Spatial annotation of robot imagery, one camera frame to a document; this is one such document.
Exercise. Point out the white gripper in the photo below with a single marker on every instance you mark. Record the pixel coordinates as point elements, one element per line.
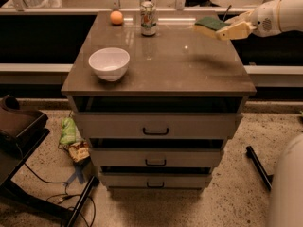
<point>264,19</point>

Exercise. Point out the green and yellow sponge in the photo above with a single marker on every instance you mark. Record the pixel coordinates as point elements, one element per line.
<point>209,26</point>

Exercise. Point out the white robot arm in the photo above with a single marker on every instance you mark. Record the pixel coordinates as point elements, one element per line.
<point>286,201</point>

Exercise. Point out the white bowl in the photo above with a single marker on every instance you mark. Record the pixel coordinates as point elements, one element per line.
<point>110,63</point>

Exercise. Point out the soda can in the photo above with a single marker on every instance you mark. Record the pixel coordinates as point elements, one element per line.
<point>148,18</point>

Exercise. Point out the orange ball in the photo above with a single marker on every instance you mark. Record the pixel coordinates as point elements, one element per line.
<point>116,18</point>

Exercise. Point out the grey drawer cabinet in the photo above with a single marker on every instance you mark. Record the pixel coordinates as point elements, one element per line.
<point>175,71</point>

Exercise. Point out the top drawer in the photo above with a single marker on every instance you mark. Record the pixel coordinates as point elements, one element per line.
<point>158,125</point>

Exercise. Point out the drawer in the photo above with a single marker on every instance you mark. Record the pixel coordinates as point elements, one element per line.
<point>161,181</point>
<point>154,157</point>
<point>158,125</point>

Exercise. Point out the bottom drawer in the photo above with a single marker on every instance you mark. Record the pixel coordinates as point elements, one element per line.
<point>161,181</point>

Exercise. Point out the middle drawer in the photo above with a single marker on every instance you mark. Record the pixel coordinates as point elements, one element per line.
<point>154,157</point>

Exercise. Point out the green snack bag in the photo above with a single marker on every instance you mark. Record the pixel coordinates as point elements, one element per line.
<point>70,133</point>

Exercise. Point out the brown snack bag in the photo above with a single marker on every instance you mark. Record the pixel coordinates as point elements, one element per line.
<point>79,151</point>

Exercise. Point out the blue tape cross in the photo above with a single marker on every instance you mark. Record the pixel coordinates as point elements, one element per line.
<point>77,175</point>

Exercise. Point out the metal railing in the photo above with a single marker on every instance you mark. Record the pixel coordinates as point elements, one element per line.
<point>126,0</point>

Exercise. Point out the dark chair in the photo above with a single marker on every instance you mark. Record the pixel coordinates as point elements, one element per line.
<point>21,132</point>

